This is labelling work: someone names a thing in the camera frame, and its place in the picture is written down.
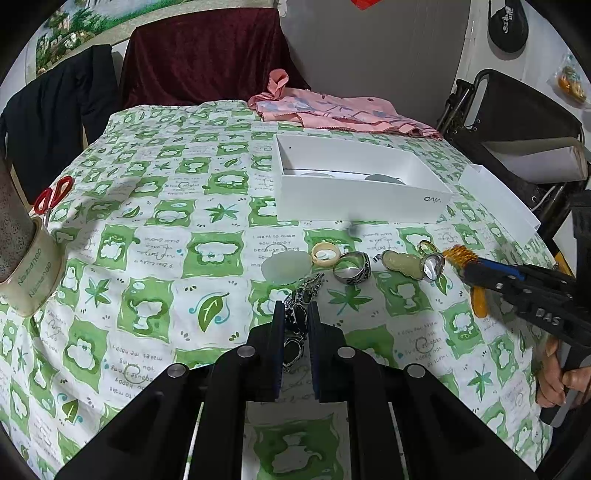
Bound pale translucent jade pendant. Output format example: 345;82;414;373
261;251;314;285

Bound green gourd jade pendant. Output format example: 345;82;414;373
373;250;426;281

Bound person's right hand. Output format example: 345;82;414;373
534;336;591;408

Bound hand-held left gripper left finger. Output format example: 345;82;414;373
55;301;286;480

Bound black stone chain bracelet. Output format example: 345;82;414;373
283;272;326;374

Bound pink printed cloth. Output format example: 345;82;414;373
247;69;445;141

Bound engraved silver ring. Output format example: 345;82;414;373
332;252;372;284

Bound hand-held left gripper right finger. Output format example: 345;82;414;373
309;303;537;480

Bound white box lid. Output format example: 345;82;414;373
457;163;542;243

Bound landscape wall poster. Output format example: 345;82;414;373
33;0;266;77

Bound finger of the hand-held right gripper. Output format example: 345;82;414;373
463;264;520;298
475;258;527;283

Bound clear plastic bag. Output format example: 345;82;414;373
547;52;591;104

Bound red handled scissors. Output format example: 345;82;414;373
34;175;75;217

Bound cream jade ring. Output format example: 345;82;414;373
311;243;343;265

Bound white cardboard box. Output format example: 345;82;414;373
273;133;455;228

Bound maroon velvet cloth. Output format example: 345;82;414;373
119;6;311;110

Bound white cardboard sheet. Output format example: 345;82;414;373
479;135;590;184

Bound black garment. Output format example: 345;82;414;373
0;44;122;199

